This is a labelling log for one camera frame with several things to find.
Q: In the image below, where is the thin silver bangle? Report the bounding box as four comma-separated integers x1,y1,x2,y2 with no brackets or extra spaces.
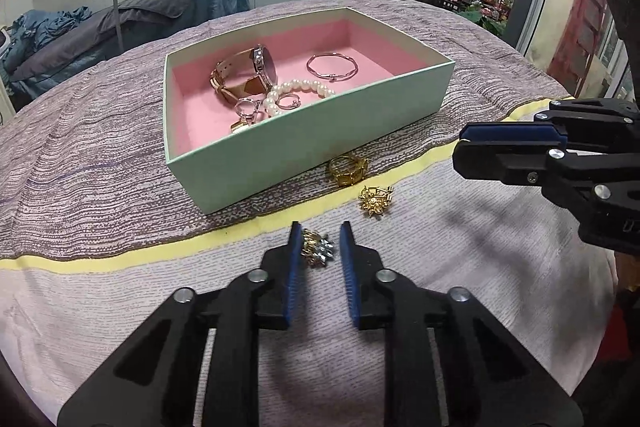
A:
306,52,359,82

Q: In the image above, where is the silver ring with gold charm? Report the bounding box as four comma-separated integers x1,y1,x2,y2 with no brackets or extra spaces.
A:
230,98,268,136

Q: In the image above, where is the gold flower brooch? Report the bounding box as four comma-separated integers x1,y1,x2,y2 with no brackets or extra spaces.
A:
359,186,396,219

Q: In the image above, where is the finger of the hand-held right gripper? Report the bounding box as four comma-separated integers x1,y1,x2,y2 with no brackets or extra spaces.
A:
459,98,640,148
452,139,640,253

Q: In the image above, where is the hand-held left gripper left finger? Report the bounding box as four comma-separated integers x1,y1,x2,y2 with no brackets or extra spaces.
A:
57,221,307,427

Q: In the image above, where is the gold and silver brooch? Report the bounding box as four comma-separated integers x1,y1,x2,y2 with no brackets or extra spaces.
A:
301,229,335,268

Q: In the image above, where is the chunky gold ring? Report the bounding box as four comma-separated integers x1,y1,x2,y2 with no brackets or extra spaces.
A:
327,154,370,186

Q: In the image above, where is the brown strap wrist watch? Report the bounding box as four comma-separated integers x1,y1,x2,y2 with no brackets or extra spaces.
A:
210,44,277,104

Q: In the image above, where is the red wooden frame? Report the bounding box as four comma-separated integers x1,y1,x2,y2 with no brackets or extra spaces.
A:
546,0,610,96

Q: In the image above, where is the crumpled blue duvet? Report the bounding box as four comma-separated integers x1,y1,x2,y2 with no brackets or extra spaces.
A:
0,6,94,75

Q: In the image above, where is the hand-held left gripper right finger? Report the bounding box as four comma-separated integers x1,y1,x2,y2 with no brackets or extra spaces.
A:
339,221,583,427

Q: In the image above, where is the green box with pink lining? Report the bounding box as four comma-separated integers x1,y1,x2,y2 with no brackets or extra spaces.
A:
164,7,456,214

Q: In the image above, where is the grey woven bed runner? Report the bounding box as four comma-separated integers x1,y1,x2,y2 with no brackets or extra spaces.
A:
0,0,577,259

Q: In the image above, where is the green potted plant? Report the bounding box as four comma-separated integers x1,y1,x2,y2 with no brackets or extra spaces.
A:
457,0,523,38

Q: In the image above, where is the white pearl bracelet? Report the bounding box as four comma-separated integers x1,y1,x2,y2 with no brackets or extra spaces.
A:
264,78,337,118

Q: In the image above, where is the pale bed sheet yellow stripe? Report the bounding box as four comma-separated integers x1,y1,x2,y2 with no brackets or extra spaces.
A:
0,96,623,427

